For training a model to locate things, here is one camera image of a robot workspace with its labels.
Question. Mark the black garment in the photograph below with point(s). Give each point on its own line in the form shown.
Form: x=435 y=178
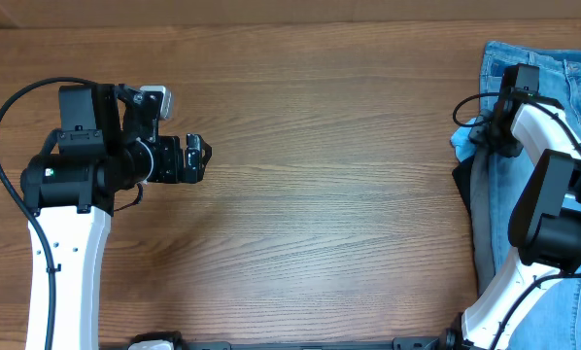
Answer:
x=462 y=176

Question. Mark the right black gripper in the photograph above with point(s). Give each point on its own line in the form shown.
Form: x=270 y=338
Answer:
x=477 y=135

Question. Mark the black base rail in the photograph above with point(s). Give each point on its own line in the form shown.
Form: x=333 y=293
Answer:
x=310 y=345

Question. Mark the light blue shirt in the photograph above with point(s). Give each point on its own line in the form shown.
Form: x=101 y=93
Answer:
x=462 y=145

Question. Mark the light blue denim jeans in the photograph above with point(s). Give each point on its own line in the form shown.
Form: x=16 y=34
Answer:
x=560 y=76

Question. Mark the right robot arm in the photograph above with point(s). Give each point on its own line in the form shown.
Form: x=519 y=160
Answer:
x=545 y=225

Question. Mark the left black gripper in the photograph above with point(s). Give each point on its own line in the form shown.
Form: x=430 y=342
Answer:
x=171 y=172

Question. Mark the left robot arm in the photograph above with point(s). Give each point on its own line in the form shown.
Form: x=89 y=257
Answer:
x=108 y=142

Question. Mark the grey garment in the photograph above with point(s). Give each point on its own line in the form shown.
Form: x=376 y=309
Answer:
x=495 y=187

